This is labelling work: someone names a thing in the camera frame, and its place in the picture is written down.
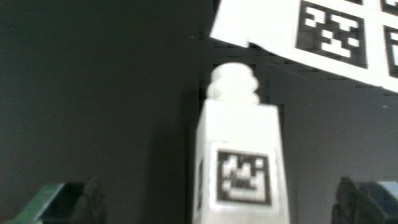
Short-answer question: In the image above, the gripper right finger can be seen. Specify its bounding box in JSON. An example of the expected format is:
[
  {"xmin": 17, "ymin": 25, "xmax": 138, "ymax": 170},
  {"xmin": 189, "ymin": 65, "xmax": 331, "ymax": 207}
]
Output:
[{"xmin": 330, "ymin": 177, "xmax": 398, "ymax": 224}]

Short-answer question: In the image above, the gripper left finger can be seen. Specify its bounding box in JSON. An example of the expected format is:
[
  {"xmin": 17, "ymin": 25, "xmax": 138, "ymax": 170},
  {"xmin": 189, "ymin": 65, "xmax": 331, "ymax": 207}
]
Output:
[{"xmin": 6, "ymin": 178, "xmax": 106, "ymax": 224}]

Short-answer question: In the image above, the white sheet with tags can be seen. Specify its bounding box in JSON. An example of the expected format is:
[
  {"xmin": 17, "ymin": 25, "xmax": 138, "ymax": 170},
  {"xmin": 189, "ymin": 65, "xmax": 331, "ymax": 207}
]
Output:
[{"xmin": 209, "ymin": 0, "xmax": 398, "ymax": 93}]

